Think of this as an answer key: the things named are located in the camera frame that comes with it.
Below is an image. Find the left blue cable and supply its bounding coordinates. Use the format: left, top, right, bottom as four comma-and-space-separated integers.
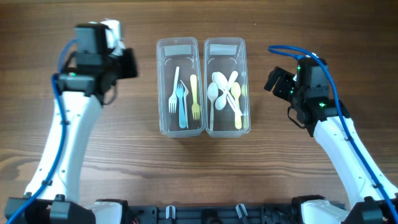
6, 39, 78, 224

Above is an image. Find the clear plastic container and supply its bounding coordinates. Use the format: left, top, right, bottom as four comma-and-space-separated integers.
156, 37, 205, 138
204, 37, 251, 138

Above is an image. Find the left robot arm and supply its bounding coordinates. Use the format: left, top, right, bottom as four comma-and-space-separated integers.
4, 19, 138, 223

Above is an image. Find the white plastic fork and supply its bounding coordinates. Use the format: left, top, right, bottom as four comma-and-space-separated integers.
169, 67, 180, 113
180, 80, 189, 128

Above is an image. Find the cream plastic fork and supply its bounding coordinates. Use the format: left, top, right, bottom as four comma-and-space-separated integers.
190, 75, 200, 120

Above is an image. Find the cream plastic spoon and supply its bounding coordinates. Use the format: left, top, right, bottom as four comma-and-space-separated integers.
231, 82, 242, 129

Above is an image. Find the pale blue plastic fork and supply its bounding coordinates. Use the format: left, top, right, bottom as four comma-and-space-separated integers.
176, 84, 187, 129

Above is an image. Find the white plastic spoon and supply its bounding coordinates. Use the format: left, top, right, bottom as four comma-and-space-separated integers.
226, 90, 248, 129
212, 72, 243, 115
215, 71, 238, 110
207, 82, 218, 131

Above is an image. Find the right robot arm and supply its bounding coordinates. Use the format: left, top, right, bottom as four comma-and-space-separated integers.
264, 57, 397, 223

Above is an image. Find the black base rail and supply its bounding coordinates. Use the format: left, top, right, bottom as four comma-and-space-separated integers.
128, 195, 323, 224

